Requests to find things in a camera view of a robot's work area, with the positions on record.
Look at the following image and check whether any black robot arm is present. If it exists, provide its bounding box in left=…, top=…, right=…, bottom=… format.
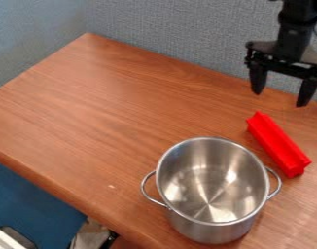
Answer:
left=244, top=0, right=317, bottom=107

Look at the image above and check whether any grey table leg bracket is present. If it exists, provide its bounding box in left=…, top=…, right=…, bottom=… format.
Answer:
left=68, top=218, right=117, bottom=249

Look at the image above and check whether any metal pot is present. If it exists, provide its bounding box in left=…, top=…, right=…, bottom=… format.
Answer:
left=145, top=136, right=280, bottom=244

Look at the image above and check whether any white object at corner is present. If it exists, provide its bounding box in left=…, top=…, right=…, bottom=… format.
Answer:
left=0, top=227, right=37, bottom=249

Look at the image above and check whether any red block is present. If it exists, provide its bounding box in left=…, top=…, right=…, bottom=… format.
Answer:
left=246, top=111, right=311, bottom=178

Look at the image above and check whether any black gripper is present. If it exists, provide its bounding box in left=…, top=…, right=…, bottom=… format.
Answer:
left=246, top=41, right=317, bottom=107

